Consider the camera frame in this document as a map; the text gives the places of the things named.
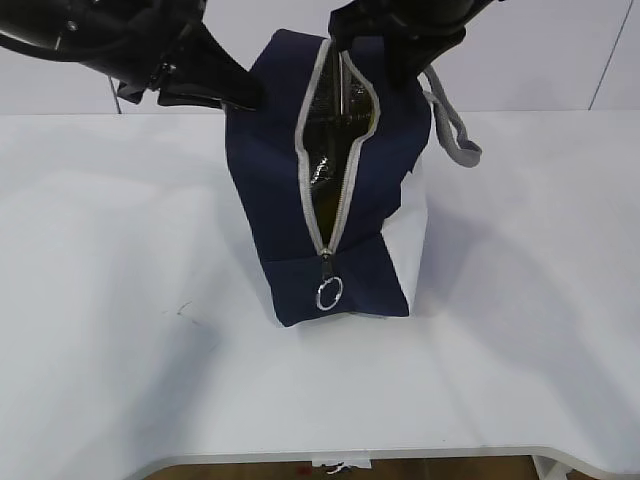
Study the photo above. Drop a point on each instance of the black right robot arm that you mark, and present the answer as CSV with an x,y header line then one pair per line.
x,y
414,33

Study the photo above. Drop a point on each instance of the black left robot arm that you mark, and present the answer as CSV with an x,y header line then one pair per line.
x,y
71,31

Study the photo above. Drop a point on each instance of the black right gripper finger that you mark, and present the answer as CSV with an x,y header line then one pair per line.
x,y
358,19
407,58

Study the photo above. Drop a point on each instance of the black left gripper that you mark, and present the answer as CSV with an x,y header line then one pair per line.
x,y
169,50

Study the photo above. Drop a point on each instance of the navy blue lunch bag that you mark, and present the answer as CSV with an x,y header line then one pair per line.
x,y
329,174

